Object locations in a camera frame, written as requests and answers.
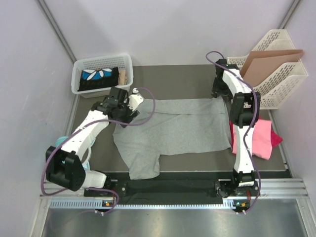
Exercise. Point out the light pink folded shirt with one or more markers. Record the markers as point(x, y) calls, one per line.
point(261, 140)

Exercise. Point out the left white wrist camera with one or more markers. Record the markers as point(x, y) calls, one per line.
point(135, 99)

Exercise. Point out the teal cat ear headphones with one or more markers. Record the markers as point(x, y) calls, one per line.
point(87, 155)

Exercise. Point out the black shirt with flower print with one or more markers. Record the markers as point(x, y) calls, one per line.
point(98, 79)

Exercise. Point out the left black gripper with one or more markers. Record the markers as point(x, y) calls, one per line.
point(131, 115)

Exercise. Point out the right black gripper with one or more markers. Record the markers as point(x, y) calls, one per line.
point(216, 91)

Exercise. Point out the grey t shirt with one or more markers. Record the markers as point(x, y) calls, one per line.
point(172, 127)

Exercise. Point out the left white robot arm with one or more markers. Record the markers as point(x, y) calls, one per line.
point(64, 165)

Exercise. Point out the grey slotted cable duct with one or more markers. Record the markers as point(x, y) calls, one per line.
point(105, 204)

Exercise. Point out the aluminium frame rail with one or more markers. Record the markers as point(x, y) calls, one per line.
point(283, 210)

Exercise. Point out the brown cardboard sheet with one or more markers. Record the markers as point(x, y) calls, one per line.
point(261, 64)

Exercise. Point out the magenta folded shirt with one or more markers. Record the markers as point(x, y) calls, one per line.
point(276, 139)

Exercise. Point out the beige folded cloth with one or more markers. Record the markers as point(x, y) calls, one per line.
point(122, 77)

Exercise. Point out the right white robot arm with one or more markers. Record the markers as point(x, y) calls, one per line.
point(243, 115)

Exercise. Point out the white perforated plastic basket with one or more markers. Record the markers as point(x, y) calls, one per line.
point(122, 61)

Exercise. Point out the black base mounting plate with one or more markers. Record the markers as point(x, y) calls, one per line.
point(178, 188)

